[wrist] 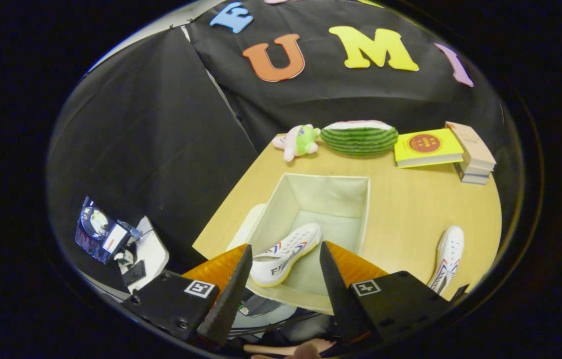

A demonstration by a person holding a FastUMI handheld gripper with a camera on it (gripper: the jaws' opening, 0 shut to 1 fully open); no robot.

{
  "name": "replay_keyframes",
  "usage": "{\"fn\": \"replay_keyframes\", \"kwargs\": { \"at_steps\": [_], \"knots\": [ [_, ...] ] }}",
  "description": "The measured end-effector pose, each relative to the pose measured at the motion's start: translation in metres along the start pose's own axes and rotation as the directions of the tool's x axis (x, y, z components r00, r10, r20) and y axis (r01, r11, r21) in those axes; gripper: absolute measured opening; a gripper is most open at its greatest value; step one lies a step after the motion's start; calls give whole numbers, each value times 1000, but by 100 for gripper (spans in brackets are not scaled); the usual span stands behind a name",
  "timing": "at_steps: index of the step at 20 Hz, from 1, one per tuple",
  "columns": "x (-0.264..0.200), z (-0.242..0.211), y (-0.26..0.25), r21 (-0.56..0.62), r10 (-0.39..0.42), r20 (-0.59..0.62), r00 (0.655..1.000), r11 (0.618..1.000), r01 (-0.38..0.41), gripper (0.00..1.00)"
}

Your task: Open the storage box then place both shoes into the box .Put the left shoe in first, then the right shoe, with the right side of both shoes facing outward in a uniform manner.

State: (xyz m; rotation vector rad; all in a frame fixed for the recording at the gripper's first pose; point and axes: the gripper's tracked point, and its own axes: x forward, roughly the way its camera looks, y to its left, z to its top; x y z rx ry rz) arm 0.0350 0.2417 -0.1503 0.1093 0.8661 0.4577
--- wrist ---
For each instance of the dark grey chair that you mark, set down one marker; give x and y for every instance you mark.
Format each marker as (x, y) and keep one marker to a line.
(460, 293)

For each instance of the watermelon slice plush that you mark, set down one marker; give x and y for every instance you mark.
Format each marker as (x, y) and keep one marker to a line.
(360, 139)

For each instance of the yellow book with red circle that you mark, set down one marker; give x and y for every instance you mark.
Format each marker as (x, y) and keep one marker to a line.
(425, 147)

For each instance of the grey cover book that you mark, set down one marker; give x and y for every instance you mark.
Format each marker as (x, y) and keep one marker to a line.
(474, 179)
(475, 172)

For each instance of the pink and green plush toy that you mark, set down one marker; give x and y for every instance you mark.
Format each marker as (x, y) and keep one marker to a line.
(303, 142)

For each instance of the beige cover book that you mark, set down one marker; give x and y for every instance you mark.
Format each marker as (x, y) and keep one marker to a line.
(468, 142)

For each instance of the dark display screen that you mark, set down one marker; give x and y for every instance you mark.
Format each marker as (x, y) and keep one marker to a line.
(96, 229)

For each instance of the cream fabric storage box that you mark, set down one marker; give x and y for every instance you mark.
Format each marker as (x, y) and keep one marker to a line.
(321, 194)

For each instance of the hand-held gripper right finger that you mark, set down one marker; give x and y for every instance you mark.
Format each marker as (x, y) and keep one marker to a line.
(343, 304)

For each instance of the dark box with label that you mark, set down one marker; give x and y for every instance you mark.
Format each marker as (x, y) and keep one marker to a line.
(261, 304)

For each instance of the white shoe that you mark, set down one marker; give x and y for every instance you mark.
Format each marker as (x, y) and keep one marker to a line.
(286, 254)
(450, 249)

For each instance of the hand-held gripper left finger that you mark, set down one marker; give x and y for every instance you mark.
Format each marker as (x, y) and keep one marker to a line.
(228, 309)

